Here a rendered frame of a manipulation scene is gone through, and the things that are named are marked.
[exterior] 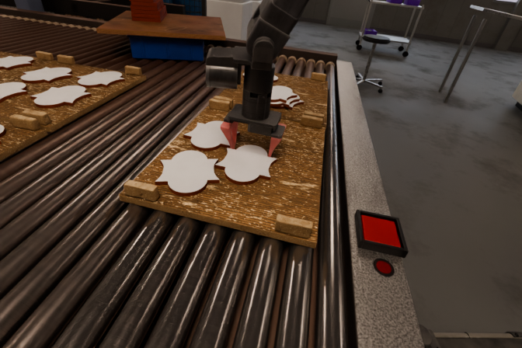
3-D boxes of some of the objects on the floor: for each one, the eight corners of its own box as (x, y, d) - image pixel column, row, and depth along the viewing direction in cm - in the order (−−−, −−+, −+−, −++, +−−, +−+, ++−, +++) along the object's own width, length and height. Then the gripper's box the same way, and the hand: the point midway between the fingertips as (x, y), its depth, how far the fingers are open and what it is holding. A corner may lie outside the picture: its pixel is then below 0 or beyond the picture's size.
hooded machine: (241, 40, 581) (245, -29, 514) (266, 45, 569) (273, -26, 501) (227, 46, 526) (229, -30, 459) (255, 52, 514) (261, -27, 446)
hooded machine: (251, 57, 479) (256, -28, 411) (239, 66, 431) (243, -29, 363) (217, 51, 491) (217, -33, 423) (202, 59, 443) (199, -34, 374)
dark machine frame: (192, 130, 253) (185, 5, 197) (172, 153, 221) (158, 11, 165) (-76, 81, 290) (-146, -37, 234) (-126, 93, 258) (-221, -40, 202)
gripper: (293, 88, 56) (281, 151, 65) (231, 77, 58) (229, 140, 67) (287, 101, 51) (276, 168, 59) (220, 88, 52) (218, 154, 61)
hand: (251, 150), depth 62 cm, fingers open, 8 cm apart
